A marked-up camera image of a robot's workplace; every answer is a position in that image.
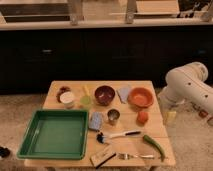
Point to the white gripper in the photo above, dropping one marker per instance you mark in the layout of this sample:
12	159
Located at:
168	113

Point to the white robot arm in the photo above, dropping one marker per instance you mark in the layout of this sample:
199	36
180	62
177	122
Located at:
186	83

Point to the small metal cup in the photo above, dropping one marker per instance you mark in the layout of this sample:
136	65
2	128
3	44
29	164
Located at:
113	116

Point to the white round cup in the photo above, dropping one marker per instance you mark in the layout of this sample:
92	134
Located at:
67	99

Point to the orange bowl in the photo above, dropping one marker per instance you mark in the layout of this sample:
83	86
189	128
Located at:
141	97

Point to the green chili pepper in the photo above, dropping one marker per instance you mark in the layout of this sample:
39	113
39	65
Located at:
156	145

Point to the grey cloth piece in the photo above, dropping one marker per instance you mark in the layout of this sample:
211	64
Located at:
123	93

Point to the dark red bowl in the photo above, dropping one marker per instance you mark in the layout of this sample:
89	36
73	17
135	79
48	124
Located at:
104	95

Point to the silver fork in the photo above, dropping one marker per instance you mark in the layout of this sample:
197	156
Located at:
126	156

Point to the blue sponge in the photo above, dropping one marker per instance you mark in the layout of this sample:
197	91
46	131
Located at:
96	121

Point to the wooden block black edge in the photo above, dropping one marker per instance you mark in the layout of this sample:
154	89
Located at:
99	158

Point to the dark red small object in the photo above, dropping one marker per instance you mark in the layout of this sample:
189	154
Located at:
61	91

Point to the green plastic tray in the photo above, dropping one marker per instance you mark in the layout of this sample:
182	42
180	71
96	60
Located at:
55	134

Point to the dark cabinet counter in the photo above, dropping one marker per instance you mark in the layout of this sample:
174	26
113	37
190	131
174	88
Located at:
33	54

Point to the black object on floor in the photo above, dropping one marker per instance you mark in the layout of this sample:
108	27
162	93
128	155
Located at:
4	152

